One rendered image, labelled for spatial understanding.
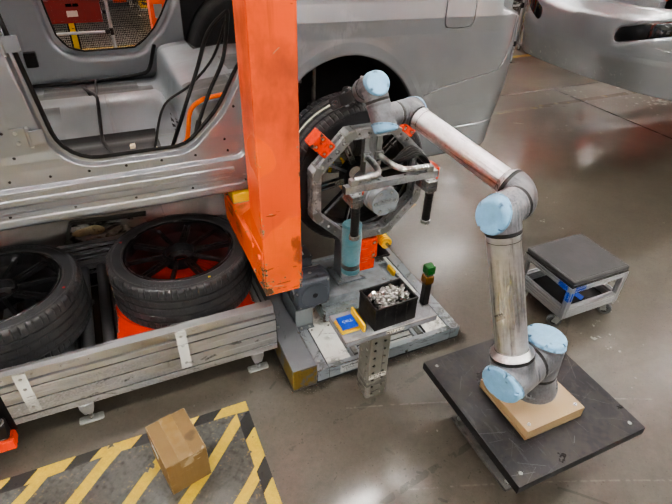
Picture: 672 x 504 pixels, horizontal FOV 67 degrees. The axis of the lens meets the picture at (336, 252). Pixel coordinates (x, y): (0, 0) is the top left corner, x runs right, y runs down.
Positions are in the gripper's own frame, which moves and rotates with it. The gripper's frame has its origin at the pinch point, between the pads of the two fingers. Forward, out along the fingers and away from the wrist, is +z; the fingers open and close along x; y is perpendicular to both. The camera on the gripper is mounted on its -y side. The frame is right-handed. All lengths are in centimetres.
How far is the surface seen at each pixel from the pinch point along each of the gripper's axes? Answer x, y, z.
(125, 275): -38, -111, 28
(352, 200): -37.4, -16.9, -23.2
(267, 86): 9, -37, -42
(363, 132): -14.9, 0.7, -10.5
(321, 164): -21.2, -19.5, -7.1
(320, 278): -72, -31, 22
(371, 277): -88, -1, 42
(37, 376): -60, -152, 7
